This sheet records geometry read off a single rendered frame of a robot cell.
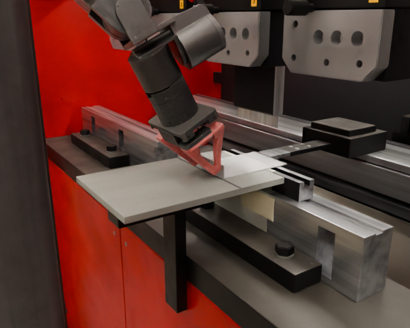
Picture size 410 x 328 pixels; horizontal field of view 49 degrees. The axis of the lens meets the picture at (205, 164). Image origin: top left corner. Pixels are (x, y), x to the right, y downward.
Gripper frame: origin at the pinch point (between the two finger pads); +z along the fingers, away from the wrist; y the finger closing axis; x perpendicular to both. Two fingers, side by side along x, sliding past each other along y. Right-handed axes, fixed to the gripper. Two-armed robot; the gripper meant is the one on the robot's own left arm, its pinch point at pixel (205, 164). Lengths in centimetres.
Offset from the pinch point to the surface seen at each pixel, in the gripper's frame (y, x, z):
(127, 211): -6.5, 14.8, -5.9
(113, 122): 56, -4, 8
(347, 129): -1.7, -27.6, 12.5
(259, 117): 0.5, -12.4, -0.1
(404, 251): 72, -111, 173
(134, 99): 86, -22, 17
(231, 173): -2.3, -2.3, 2.9
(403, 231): 88, -130, 183
